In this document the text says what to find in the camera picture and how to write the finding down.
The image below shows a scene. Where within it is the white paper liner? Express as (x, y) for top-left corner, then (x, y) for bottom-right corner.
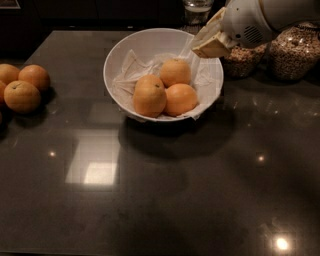
(111, 34), (224, 122)

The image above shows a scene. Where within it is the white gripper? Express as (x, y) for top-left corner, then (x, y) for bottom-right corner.
(191, 0), (274, 58)

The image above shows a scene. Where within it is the glass jar of grains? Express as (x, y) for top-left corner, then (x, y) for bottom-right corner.
(268, 23), (320, 81)
(181, 0), (214, 34)
(222, 44), (267, 79)

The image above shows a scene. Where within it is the left glass jar of grains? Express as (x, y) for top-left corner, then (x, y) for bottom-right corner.
(181, 0), (214, 34)

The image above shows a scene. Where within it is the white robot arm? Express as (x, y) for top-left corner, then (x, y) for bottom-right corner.
(191, 0), (320, 58)

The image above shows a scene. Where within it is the orange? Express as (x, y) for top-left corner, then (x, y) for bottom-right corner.
(133, 82), (167, 118)
(18, 64), (50, 92)
(136, 74), (164, 88)
(160, 58), (191, 87)
(165, 83), (198, 116)
(0, 64), (20, 84)
(0, 80), (6, 108)
(4, 80), (41, 114)

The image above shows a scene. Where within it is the middle glass jar of grains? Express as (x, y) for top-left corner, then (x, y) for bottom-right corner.
(222, 44), (267, 79)

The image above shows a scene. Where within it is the white bowl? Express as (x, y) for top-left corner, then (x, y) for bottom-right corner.
(102, 27), (225, 123)

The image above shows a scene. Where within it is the right glass jar of grains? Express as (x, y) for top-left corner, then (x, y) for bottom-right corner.
(268, 23), (320, 81)

